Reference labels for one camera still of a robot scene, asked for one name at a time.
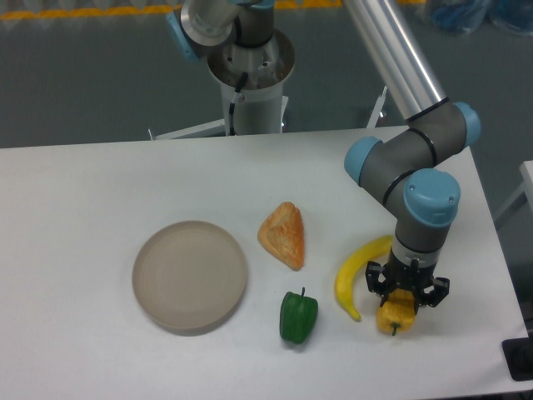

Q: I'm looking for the yellow toy bell pepper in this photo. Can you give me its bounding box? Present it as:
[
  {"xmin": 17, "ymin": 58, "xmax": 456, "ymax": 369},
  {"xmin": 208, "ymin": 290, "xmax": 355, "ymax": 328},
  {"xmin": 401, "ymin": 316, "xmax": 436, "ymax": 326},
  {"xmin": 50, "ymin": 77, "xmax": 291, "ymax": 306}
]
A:
[{"xmin": 376, "ymin": 289, "xmax": 416, "ymax": 336}]

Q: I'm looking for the yellow floor marking tape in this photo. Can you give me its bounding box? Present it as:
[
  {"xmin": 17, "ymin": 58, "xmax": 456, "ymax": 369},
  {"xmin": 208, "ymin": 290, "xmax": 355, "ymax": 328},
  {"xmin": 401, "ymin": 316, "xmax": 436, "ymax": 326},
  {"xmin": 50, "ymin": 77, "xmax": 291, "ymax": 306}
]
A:
[{"xmin": 0, "ymin": 0, "xmax": 417, "ymax": 21}]

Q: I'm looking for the yellow toy banana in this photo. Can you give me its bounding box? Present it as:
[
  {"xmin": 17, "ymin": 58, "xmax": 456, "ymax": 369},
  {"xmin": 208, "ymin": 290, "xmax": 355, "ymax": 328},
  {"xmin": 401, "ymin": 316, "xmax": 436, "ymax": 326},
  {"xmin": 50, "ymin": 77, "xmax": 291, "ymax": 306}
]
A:
[{"xmin": 334, "ymin": 235, "xmax": 393, "ymax": 322}]

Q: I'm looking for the white table frame bracket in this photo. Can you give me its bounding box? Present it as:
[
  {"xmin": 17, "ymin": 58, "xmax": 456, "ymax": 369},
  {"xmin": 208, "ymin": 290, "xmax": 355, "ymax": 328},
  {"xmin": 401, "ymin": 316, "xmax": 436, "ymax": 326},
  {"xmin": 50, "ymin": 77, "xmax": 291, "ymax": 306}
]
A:
[{"xmin": 366, "ymin": 86, "xmax": 388, "ymax": 129}]

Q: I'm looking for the orange toy bread slice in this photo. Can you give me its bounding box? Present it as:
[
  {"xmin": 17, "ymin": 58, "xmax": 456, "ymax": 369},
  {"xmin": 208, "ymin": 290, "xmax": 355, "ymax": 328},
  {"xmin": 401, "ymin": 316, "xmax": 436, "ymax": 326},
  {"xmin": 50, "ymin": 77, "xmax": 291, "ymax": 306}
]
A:
[{"xmin": 257, "ymin": 202, "xmax": 305, "ymax": 271}]

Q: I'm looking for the black device at table edge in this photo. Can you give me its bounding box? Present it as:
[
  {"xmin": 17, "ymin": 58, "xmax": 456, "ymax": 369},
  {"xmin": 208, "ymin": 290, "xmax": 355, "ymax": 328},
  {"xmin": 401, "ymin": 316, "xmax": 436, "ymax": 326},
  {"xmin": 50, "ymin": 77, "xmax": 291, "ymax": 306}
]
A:
[{"xmin": 501, "ymin": 337, "xmax": 532, "ymax": 382}]

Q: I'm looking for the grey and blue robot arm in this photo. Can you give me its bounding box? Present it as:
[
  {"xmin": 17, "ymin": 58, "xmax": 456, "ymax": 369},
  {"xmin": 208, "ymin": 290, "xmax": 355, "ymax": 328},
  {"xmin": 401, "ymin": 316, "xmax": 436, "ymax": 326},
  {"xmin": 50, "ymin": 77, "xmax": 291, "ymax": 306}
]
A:
[{"xmin": 166, "ymin": 1, "xmax": 481, "ymax": 308}]

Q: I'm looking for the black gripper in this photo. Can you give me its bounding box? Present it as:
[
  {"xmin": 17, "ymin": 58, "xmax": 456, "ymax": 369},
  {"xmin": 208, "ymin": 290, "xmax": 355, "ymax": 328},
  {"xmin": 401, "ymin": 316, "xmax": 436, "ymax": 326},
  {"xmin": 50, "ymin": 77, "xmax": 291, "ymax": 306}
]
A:
[{"xmin": 365, "ymin": 253, "xmax": 450, "ymax": 313}]

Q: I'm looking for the beige round plate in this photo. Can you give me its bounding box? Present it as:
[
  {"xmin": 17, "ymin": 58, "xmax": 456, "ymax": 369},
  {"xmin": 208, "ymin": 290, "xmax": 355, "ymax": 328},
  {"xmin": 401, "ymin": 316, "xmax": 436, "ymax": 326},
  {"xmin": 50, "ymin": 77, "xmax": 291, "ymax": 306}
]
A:
[{"xmin": 132, "ymin": 221, "xmax": 247, "ymax": 336}]

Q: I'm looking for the green toy bell pepper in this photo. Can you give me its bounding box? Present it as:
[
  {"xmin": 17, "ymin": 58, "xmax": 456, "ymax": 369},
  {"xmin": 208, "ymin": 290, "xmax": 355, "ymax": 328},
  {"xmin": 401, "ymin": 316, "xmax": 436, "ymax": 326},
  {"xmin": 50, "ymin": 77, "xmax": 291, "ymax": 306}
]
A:
[{"xmin": 279, "ymin": 287, "xmax": 319, "ymax": 344}]

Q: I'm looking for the white furniture at right edge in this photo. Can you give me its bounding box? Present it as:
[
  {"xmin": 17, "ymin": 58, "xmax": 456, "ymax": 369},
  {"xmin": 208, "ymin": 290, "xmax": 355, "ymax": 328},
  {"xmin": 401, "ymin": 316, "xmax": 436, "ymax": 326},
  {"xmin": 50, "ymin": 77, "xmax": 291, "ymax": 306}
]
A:
[{"xmin": 493, "ymin": 160, "xmax": 533, "ymax": 230}]

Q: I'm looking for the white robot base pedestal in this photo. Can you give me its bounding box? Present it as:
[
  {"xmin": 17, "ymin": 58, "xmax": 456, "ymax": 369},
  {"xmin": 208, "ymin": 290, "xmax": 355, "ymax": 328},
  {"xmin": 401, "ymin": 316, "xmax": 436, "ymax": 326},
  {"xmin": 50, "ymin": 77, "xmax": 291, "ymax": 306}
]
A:
[{"xmin": 154, "ymin": 29, "xmax": 296, "ymax": 140}]

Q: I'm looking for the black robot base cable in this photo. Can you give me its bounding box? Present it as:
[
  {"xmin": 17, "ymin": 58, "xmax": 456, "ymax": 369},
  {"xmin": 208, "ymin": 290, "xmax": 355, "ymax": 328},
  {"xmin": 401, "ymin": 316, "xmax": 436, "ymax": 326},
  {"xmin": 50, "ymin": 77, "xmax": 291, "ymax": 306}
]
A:
[{"xmin": 227, "ymin": 71, "xmax": 250, "ymax": 137}]

